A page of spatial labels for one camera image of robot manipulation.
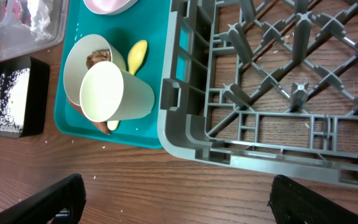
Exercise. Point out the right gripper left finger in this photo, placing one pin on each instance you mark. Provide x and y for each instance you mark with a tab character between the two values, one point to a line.
62	202

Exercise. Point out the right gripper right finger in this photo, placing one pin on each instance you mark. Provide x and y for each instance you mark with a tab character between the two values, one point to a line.
293	203

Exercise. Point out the orange carrot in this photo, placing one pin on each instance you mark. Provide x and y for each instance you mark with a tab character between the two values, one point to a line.
102	126

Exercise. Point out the pale green cup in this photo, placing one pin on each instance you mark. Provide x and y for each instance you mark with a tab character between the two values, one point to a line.
108	93

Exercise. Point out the white rice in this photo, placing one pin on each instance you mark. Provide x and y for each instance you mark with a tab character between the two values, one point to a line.
13	98

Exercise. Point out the pale green bowl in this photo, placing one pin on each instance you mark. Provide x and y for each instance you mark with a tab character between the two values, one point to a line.
75	66

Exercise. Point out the brown food scraps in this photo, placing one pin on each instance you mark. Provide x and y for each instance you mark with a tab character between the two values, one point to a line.
98	56

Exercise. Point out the white napkin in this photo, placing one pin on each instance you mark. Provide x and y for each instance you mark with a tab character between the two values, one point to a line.
44	18

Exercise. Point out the red foil wrapper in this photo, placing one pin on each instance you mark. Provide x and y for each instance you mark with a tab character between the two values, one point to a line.
21	12

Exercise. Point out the pink plate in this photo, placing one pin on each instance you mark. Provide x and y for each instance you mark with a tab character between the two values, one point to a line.
109	7

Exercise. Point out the grey dishwasher rack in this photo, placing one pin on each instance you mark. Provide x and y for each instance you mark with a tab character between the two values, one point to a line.
268	86

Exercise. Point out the black plastic tray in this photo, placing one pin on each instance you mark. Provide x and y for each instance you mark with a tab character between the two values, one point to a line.
36	94

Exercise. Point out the yellow plastic spoon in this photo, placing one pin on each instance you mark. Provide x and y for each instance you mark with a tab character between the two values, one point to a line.
136	56

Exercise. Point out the clear plastic bin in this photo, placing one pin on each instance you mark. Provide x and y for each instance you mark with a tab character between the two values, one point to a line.
16	39

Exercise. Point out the teal plastic tray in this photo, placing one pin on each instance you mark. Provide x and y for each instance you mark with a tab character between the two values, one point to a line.
146	20

